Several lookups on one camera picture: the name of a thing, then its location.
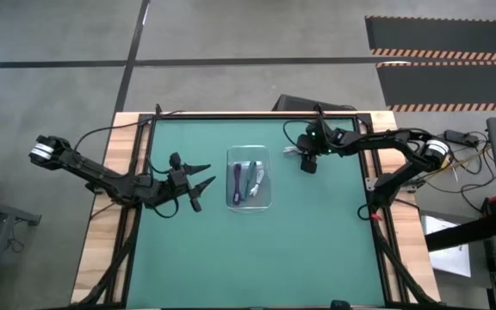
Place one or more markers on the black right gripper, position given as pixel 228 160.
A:
pixel 312 144

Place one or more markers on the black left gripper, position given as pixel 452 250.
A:
pixel 175 185

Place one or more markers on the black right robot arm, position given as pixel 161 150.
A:
pixel 373 140

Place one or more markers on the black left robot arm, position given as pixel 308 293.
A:
pixel 97 172

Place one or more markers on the black flat monitor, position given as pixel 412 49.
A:
pixel 299 103

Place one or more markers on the clear plastic container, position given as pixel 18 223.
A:
pixel 264 191

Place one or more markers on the green table mat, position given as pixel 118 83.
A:
pixel 252 258

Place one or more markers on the black power adapter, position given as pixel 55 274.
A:
pixel 461 138

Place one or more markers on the black orange-striped floor mat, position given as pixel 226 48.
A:
pixel 446 34
pixel 450 84

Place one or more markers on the black metal beam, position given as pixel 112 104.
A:
pixel 463 234

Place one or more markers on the white paper sheet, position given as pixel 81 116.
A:
pixel 450 262

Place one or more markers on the black table-level camera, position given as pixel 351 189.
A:
pixel 340 305

